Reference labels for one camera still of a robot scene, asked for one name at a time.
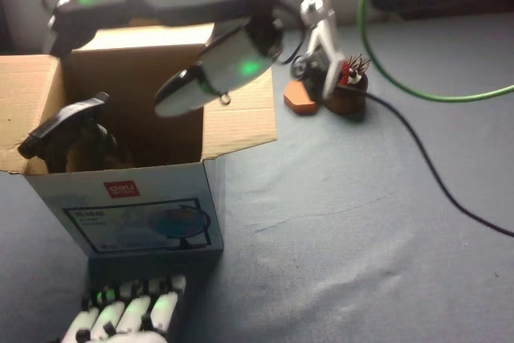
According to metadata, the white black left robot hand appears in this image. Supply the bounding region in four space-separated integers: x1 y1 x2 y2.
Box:
59 274 188 343

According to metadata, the amber spray bottle black trigger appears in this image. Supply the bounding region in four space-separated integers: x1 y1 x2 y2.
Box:
18 92 136 174

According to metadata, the open cardboard box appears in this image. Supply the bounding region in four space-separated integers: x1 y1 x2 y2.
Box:
0 23 279 258

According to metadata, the orange hexagonal block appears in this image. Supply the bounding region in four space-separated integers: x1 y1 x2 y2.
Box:
283 80 322 117

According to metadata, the brown holder with sticks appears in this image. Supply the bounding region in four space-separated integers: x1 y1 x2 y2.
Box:
323 53 373 117

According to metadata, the grey table cloth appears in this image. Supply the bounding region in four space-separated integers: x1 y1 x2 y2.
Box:
0 13 514 343

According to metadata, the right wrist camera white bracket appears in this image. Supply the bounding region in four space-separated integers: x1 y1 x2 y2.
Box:
291 0 346 101

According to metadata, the black cable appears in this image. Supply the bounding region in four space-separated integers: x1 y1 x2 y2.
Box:
337 85 514 238

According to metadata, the green braided cable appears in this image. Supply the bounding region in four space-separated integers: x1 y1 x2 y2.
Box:
359 0 514 103

